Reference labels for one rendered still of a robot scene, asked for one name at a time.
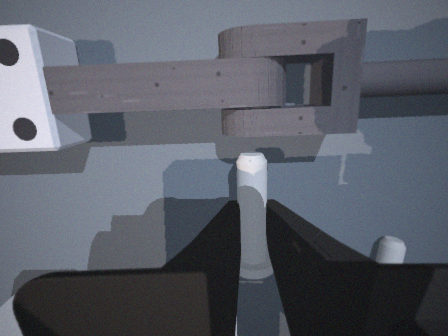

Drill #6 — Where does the white mounting block with four holes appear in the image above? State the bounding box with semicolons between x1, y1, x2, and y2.
0;24;92;153

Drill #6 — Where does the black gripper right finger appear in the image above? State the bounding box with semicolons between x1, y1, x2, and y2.
266;199;448;336

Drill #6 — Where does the grey flat bar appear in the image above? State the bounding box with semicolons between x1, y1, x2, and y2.
43;57;287;115

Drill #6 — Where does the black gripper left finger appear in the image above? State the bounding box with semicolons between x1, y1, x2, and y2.
13;200;241;336

